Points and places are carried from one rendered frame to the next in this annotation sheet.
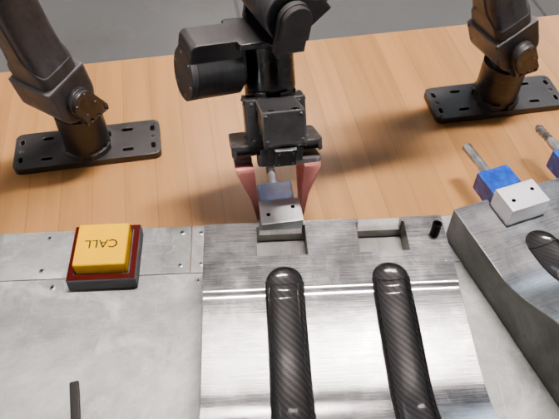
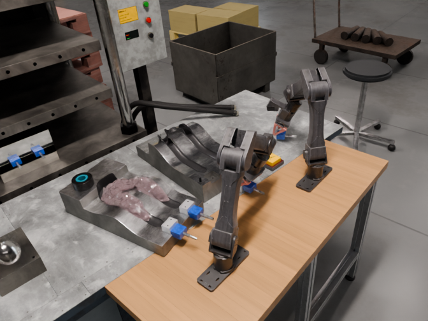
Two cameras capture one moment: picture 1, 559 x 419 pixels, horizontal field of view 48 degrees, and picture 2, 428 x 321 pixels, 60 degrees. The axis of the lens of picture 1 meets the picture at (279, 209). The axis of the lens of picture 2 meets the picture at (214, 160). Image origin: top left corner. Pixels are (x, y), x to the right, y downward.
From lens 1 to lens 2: 1.65 m
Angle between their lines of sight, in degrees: 89
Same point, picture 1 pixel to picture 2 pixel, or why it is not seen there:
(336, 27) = not seen: outside the picture
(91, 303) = not seen: hidden behind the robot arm
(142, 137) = (305, 185)
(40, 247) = (288, 158)
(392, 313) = (197, 167)
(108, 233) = (272, 159)
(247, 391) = (211, 146)
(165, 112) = (313, 197)
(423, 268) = (197, 174)
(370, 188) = not seen: hidden behind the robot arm
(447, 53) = (259, 281)
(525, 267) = (177, 197)
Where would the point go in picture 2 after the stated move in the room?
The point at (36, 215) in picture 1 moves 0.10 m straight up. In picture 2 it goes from (299, 162) to (300, 143)
